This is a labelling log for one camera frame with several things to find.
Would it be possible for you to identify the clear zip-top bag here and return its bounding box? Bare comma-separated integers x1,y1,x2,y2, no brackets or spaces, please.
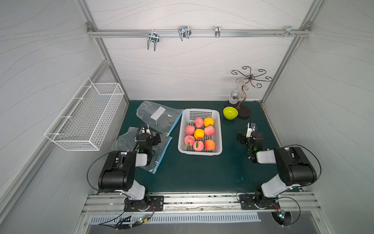
113,127,172,174
136,101,183,136

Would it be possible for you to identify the orange red peach front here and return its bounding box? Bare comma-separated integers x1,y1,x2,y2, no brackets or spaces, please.
204,139,216,151

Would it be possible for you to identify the orange yellow peach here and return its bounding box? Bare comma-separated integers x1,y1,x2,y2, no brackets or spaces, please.
194,129,205,140

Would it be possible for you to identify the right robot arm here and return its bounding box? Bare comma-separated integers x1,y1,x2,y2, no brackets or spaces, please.
237,130,319,209

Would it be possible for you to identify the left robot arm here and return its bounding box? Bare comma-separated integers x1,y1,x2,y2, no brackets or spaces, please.
98,125,161,211

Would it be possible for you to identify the yellow peach back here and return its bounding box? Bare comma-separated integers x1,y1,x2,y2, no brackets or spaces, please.
204,118,214,127

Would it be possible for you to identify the pink peach back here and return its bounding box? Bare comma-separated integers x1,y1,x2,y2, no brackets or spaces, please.
194,118,204,128

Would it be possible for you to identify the brown metal hook stand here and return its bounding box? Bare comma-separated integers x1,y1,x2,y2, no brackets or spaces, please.
225,66,273,118

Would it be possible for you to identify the green plastic bowl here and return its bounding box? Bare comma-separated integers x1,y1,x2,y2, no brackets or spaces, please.
223,106,238,120

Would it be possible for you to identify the white plastic perforated basket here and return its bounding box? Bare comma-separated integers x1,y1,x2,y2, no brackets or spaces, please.
178,108,223,156

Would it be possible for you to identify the white vent strip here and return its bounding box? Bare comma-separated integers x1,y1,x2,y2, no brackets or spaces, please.
90,212,261,225

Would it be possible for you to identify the metal double hook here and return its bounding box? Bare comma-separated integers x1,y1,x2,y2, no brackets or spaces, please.
147,32,160,51

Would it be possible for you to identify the metal hook right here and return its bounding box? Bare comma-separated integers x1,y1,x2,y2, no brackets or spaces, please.
274,26,300,38

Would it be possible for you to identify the metal hook centre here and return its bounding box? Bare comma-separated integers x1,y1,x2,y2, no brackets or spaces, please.
178,26,191,41

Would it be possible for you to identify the small metal hook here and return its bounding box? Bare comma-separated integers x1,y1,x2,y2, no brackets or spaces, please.
215,26,221,38

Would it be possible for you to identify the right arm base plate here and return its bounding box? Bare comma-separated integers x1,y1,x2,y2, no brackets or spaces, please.
237,193,280,210

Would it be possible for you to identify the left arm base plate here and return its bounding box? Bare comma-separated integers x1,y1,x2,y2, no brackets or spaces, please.
124,195,165,212

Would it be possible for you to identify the white wire wall basket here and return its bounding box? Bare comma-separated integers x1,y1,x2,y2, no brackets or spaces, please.
44,78,124,151

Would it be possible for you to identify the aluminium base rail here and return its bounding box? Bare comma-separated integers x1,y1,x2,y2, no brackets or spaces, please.
81,192,322,215

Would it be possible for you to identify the aluminium top rail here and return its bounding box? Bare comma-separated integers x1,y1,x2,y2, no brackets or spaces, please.
87,28,312,38

